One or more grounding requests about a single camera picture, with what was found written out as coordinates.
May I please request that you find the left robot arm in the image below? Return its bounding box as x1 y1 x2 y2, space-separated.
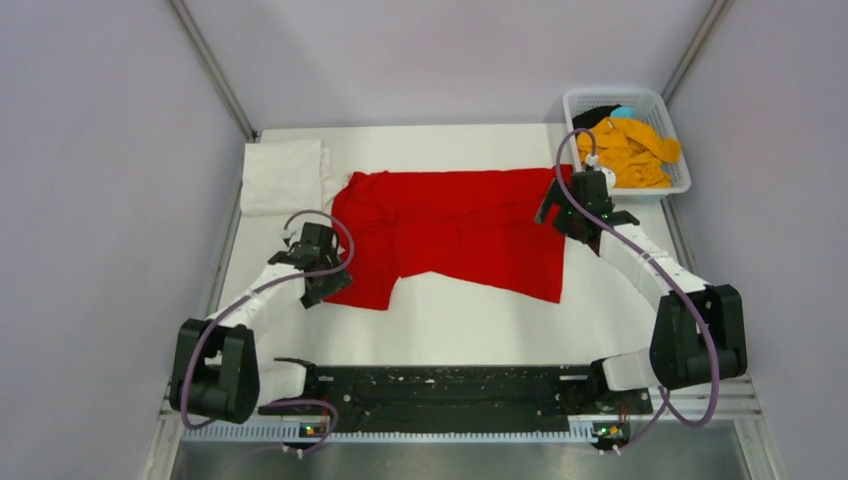
169 222 355 430

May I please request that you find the white slotted cable duct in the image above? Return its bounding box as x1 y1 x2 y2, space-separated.
182 420 625 444

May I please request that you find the red t-shirt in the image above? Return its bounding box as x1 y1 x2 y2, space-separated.
329 168 565 311

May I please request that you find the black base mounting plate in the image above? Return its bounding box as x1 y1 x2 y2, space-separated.
258 365 653 434

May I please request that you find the aluminium corner post right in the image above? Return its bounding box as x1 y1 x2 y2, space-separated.
661 0 734 104

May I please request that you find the aluminium corner post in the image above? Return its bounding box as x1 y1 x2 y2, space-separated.
165 0 258 143
661 0 734 104

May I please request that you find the light blue t-shirt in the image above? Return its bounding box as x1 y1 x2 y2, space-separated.
609 106 637 119

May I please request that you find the aluminium corner post left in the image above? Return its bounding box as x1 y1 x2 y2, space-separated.
165 0 258 143

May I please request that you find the folded white t-shirt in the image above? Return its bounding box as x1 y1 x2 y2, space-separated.
240 139 352 217

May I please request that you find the aluminium front rail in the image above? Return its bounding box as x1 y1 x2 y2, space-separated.
158 374 763 423

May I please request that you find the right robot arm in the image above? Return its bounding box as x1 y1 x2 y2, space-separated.
535 171 748 412

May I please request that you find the black t-shirt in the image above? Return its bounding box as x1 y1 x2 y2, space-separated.
572 104 622 132

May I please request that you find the yellow t-shirt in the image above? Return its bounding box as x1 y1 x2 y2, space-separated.
591 117 682 189

